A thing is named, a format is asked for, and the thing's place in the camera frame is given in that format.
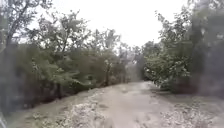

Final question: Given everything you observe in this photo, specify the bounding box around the pale dirt gravel path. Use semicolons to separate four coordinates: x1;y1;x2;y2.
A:
6;79;224;128

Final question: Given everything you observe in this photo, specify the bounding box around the row of green trees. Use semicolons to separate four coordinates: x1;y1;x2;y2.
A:
0;0;141;114
139;0;224;98

